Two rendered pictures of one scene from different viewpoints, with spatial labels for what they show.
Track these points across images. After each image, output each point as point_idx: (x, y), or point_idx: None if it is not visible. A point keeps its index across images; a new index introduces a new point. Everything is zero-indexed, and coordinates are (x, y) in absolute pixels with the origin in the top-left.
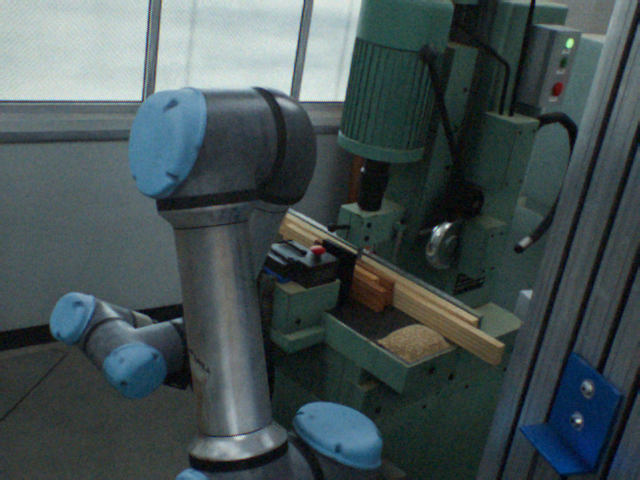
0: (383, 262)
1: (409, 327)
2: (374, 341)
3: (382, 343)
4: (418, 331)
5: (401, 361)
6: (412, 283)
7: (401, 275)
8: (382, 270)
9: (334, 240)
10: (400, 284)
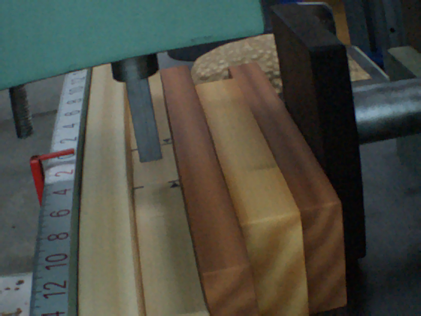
0: (80, 123)
1: (273, 49)
2: (377, 78)
3: (363, 73)
4: (268, 37)
5: (358, 51)
6: (100, 80)
7: (86, 101)
8: (123, 116)
9: (100, 276)
10: (126, 98)
